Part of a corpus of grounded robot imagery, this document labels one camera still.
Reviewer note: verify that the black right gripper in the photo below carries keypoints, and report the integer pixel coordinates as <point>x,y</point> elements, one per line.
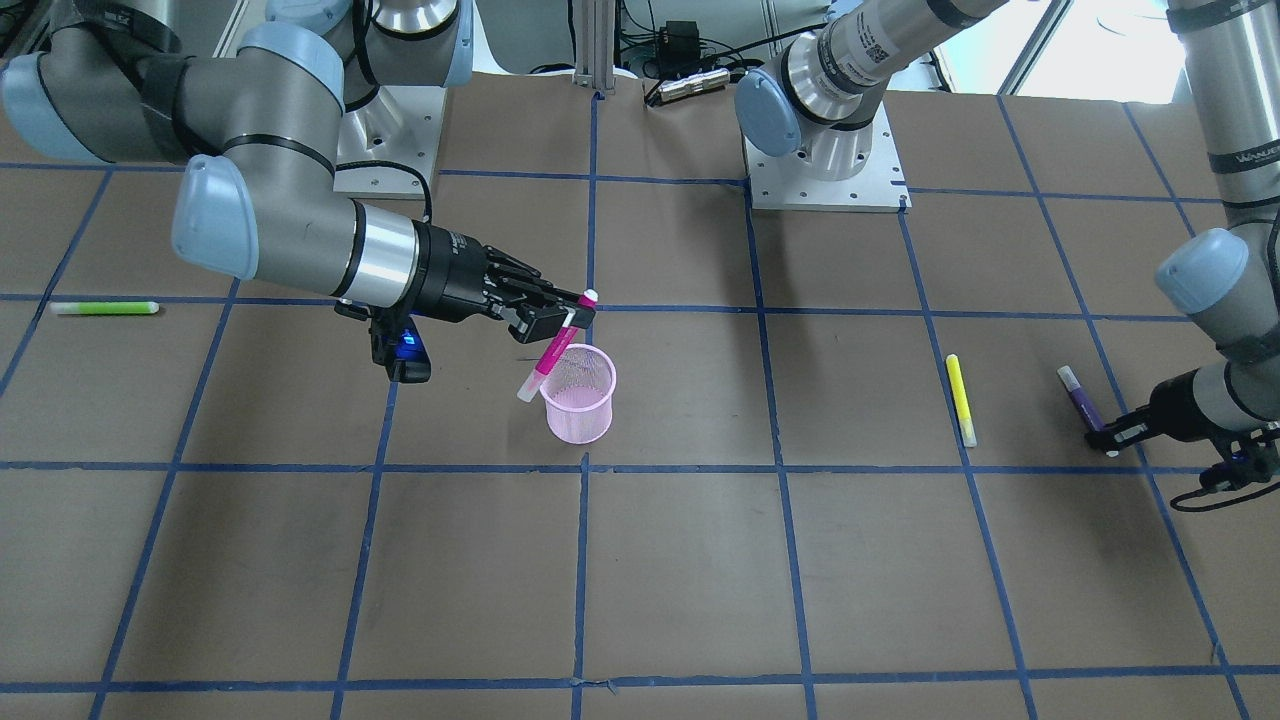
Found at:
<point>452,274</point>

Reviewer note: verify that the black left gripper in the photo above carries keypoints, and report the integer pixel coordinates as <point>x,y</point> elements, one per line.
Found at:
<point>1178,402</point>

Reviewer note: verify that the pink pen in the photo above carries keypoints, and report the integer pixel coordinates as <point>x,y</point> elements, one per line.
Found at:
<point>555,351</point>

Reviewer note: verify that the purple pen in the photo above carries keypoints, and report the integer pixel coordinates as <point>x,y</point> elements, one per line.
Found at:
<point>1083,404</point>

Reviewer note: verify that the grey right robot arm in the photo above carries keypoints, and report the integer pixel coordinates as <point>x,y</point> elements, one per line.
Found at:
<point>258,134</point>

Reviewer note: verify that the pink mesh cup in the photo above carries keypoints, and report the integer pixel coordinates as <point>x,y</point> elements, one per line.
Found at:
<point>578,394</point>

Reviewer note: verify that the yellow pen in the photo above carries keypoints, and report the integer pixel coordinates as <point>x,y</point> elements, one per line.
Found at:
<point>962,408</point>

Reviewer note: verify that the green pen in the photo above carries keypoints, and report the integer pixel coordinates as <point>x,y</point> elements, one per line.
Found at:
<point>103,308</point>

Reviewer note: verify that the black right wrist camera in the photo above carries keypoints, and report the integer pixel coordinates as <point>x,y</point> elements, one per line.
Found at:
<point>395,343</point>

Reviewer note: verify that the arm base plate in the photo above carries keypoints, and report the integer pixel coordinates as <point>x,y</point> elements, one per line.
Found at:
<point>796,166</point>
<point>391,142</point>

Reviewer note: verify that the aluminium frame post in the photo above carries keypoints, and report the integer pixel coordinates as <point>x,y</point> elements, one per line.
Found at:
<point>594,43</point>

